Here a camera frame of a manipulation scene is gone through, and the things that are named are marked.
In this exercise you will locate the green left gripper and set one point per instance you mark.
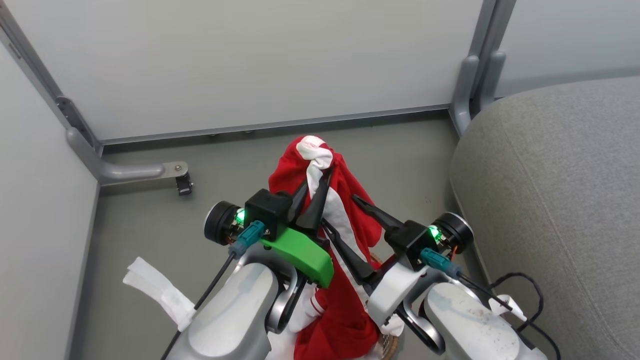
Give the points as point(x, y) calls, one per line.
point(305, 257)

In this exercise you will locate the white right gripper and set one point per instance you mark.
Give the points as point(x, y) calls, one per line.
point(395, 290)

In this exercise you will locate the red and white garment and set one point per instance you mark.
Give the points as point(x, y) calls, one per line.
point(350, 320)

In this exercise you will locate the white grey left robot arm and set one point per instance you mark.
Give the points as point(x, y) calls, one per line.
point(230, 310)

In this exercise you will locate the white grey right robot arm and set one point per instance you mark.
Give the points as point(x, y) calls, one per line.
point(465, 325)

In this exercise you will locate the white basket with brown rim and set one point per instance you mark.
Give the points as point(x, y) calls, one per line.
point(388, 346)

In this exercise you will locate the black caster wheel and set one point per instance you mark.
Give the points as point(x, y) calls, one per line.
point(184, 186)

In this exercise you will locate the short grey upright partition foot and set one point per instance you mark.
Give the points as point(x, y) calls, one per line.
point(464, 95)
point(492, 80)

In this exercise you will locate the grey fabric sofa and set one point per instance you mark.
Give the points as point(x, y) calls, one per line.
point(560, 190)

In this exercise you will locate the grey curved partition foot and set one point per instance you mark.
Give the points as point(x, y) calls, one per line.
point(125, 172)

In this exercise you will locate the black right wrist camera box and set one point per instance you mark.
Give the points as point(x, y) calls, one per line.
point(412, 242)

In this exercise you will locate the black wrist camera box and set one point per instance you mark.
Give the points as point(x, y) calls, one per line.
point(412, 242)
point(267, 207)

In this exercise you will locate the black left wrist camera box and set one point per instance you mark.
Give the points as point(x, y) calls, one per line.
point(267, 207)

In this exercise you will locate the grey partition bottom rail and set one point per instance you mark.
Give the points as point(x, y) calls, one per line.
point(250, 127)

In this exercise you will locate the grey partition post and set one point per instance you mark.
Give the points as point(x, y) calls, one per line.
point(487, 30)
point(30, 62)

